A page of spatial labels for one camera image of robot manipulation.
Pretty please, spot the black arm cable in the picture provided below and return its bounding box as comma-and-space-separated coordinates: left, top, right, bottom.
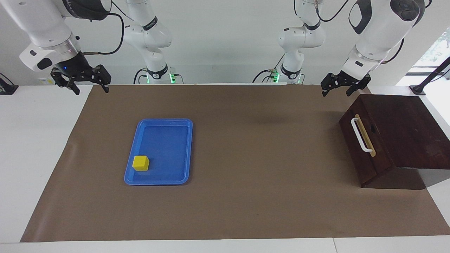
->
80, 12, 125, 56
295, 0, 433, 65

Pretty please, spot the wooden drawer with white handle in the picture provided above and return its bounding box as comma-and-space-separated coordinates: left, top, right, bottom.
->
339, 96, 395, 188

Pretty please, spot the black base cable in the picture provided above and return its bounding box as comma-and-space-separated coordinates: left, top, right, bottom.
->
133, 68, 148, 85
252, 53, 285, 84

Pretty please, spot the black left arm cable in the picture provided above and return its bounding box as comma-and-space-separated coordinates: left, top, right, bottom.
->
295, 0, 433, 65

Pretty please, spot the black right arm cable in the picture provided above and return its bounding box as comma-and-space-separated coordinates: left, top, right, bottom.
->
80, 12, 125, 56

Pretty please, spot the blue plastic tray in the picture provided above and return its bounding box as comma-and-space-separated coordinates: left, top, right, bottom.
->
124, 118, 193, 186

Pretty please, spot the black desk mount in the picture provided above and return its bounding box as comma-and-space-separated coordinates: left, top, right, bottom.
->
0, 73, 19, 95

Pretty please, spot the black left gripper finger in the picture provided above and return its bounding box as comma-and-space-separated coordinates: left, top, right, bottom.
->
320, 72, 341, 97
346, 74, 372, 97

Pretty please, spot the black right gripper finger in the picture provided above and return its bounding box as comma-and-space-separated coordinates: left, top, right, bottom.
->
50, 68, 81, 96
84, 64, 112, 93

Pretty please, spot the dark wooden drawer cabinet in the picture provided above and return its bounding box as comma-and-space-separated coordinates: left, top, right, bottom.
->
339, 94, 450, 190

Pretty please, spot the brown paper table mat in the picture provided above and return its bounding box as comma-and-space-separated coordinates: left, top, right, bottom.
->
20, 84, 450, 243

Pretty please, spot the black pole stand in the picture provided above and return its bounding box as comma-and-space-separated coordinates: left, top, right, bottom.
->
410, 56, 450, 96

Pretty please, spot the yellow cube block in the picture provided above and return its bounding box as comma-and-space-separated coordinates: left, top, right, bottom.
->
132, 155, 150, 171

